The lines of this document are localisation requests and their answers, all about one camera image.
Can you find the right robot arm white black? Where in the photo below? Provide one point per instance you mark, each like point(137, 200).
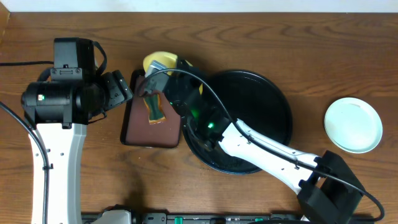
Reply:
point(239, 122)

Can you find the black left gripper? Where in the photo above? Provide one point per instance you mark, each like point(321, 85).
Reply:
point(117, 88)

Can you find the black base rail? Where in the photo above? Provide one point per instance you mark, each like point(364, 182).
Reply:
point(164, 217)

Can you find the mint green plate top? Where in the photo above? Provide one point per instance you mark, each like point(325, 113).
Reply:
point(353, 125)

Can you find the orange green scrub sponge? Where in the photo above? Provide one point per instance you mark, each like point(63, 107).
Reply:
point(154, 109)

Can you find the black rectangular tray brown liquid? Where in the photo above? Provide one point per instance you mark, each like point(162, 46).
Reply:
point(137, 130)

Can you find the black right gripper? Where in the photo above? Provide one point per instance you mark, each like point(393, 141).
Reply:
point(188, 76)

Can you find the round black serving tray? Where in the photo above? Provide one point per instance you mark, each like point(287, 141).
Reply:
point(255, 100)

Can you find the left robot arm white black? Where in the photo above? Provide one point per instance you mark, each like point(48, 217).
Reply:
point(58, 107)

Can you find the yellow plate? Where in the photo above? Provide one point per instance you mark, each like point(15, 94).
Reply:
point(174, 62)

